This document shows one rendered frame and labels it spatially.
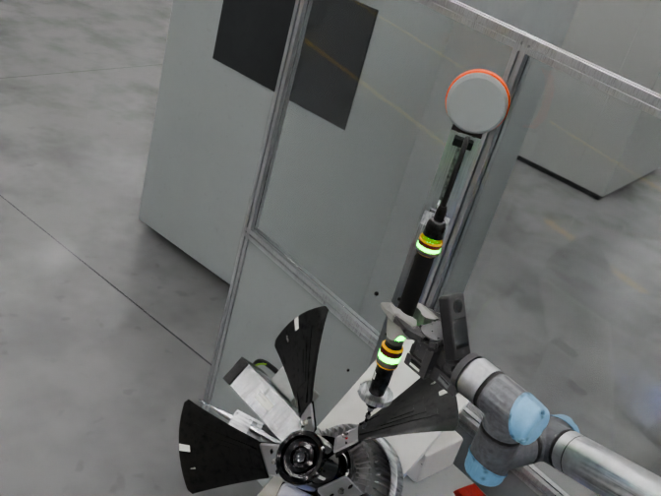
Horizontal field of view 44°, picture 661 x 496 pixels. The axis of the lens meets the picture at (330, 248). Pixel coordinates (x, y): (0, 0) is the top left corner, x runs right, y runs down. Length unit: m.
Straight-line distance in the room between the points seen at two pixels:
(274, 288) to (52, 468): 1.11
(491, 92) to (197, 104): 2.53
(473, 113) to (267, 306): 1.29
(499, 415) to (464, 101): 0.93
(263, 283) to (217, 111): 1.45
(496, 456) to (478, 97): 0.96
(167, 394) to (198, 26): 1.83
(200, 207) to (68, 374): 1.23
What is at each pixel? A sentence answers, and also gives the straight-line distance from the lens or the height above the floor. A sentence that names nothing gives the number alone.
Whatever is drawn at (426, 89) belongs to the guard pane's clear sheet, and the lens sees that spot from 2.39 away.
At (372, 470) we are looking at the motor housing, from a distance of 1.93.
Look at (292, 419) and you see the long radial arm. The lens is 2.03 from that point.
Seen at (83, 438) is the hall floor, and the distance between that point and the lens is 3.52.
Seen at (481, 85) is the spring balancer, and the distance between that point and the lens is 2.07.
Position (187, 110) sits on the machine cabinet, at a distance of 4.44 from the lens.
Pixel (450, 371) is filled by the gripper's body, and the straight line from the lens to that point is 1.48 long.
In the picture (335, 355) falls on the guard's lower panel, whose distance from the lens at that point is 2.81.
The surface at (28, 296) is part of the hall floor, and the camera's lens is 4.26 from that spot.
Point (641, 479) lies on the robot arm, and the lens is 1.42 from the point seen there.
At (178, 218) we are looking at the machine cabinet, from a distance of 4.65.
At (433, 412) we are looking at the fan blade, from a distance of 1.75.
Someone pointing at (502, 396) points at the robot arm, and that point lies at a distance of 1.40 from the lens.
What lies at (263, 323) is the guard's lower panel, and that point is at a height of 0.70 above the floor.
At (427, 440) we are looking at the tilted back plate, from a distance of 2.01.
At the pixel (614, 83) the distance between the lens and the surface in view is 2.04.
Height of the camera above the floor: 2.44
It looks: 28 degrees down
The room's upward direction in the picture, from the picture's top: 16 degrees clockwise
